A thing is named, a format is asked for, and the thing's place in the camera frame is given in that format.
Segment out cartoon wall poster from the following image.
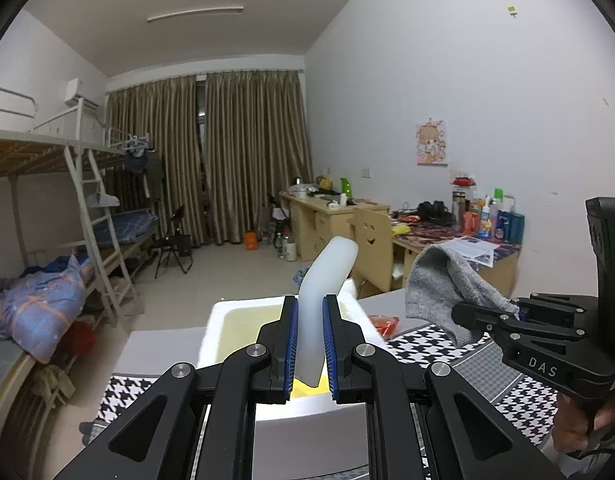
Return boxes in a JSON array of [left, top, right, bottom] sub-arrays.
[[415, 119, 449, 166]]

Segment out white air conditioner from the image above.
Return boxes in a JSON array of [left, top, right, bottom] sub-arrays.
[[64, 78, 100, 108]]

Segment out red cloth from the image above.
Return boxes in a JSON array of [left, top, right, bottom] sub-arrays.
[[67, 320, 97, 356]]

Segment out grey cloth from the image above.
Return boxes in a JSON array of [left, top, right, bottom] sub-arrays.
[[405, 244, 521, 348]]

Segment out wooden desk with printed cover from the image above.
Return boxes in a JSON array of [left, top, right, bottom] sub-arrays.
[[390, 207, 521, 301]]

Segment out person's right hand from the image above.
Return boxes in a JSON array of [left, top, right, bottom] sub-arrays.
[[552, 392, 595, 458]]

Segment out black folding chair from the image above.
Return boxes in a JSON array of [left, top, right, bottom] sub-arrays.
[[150, 205, 195, 279]]

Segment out ceiling tube light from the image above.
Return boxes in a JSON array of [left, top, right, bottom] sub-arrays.
[[147, 6, 244, 23]]

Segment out row of toiletry bottles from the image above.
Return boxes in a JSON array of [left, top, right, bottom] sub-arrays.
[[450, 172, 527, 243]]

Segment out wooden chair with smiley cutout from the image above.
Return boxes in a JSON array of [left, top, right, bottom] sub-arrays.
[[354, 203, 393, 296]]

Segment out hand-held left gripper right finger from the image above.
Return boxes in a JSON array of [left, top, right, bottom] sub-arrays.
[[322, 294, 568, 480]]

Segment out white metal bunk bed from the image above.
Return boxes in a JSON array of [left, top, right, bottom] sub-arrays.
[[0, 82, 153, 441], [104, 127, 160, 281]]

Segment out dark hanging clothes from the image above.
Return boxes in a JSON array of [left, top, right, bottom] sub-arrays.
[[124, 150, 165, 201]]

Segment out wooden desk with drawers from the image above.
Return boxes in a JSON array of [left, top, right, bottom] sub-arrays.
[[278, 190, 391, 261]]

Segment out brown curtain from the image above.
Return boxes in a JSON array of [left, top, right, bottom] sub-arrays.
[[107, 74, 208, 248], [204, 69, 313, 246]]

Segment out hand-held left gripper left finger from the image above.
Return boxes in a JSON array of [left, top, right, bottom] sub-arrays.
[[52, 295, 299, 480]]

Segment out white foam box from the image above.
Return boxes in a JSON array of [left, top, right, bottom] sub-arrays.
[[196, 280, 391, 480]]

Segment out blue patterned blanket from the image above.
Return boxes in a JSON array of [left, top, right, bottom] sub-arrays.
[[0, 255, 95, 363]]

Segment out printed paper sheets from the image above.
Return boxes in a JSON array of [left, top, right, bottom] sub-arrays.
[[440, 235, 501, 267]]

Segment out yellow foam fruit net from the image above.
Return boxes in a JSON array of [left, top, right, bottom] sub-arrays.
[[287, 379, 335, 403]]

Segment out red snack packet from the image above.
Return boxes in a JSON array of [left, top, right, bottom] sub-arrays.
[[367, 314, 401, 336]]

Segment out white foam sheet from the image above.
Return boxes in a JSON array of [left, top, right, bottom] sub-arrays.
[[292, 237, 359, 388]]

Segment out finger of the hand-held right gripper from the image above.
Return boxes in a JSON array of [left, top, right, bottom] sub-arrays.
[[451, 301, 587, 349], [517, 294, 601, 329]]

